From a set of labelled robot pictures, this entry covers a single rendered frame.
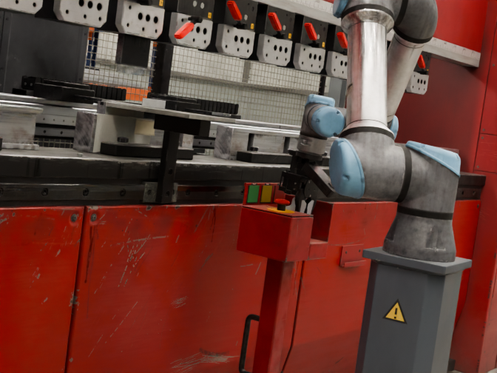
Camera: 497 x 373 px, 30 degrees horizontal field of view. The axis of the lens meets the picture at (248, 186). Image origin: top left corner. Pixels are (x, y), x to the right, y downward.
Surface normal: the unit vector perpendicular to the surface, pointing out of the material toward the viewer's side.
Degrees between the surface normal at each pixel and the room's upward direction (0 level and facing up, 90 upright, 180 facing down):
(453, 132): 90
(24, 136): 90
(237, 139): 90
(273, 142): 90
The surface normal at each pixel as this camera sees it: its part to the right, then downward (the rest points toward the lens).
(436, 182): 0.14, 0.11
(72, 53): 0.81, 0.15
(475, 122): -0.58, 0.00
